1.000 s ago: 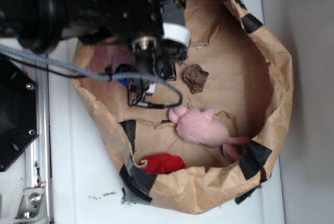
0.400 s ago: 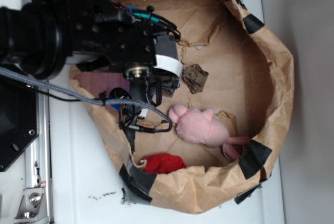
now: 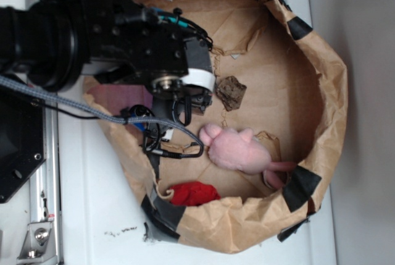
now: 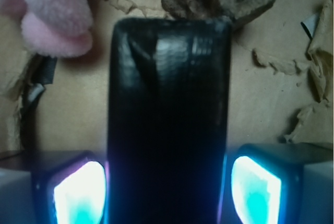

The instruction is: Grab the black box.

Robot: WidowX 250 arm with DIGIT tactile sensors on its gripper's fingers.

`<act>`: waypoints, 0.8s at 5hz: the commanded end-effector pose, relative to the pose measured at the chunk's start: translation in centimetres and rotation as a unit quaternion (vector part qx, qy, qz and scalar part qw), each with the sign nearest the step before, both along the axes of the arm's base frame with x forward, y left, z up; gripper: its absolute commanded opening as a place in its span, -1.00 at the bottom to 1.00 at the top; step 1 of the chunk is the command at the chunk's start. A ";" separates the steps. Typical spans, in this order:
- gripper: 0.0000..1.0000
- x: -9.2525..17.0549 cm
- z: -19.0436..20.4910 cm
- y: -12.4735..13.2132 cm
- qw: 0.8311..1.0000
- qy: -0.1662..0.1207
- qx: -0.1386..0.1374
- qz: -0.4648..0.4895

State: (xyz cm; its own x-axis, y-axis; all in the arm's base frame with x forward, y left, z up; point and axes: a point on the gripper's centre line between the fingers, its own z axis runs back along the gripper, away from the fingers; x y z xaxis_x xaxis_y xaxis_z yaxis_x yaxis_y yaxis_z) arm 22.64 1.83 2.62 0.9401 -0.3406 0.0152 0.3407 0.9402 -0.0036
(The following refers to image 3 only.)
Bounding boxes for brown rock chunk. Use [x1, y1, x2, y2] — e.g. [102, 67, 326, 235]
[216, 76, 247, 111]

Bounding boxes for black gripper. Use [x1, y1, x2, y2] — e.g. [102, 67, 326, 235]
[39, 0, 216, 116]

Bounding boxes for grey braided cable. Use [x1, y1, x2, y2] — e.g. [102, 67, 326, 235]
[0, 75, 204, 158]

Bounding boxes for pink plush pig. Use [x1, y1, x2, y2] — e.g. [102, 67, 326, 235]
[199, 124, 297, 190]

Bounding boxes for brown paper bag bin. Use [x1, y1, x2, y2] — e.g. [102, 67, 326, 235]
[100, 0, 348, 253]

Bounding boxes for metal corner bracket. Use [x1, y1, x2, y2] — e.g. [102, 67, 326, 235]
[17, 222, 56, 264]

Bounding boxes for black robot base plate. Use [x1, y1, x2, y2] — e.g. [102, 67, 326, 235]
[1, 88, 46, 204]

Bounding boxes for red cloth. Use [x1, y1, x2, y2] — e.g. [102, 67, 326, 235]
[167, 181, 221, 206]

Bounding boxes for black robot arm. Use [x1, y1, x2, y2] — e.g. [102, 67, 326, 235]
[1, 0, 215, 113]

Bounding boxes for aluminium rail frame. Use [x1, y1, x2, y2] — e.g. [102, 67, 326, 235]
[23, 0, 64, 265]

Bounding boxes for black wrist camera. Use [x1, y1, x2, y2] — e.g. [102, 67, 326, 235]
[122, 95, 177, 154]

